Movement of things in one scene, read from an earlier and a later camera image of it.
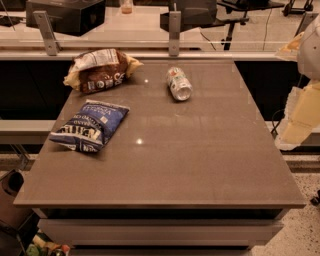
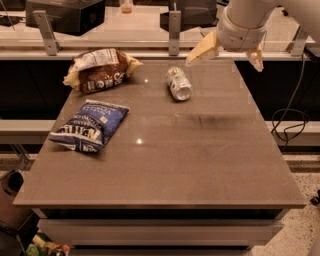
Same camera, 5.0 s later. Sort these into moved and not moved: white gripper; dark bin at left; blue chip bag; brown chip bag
Moved: white gripper
Not moved: dark bin at left; brown chip bag; blue chip bag
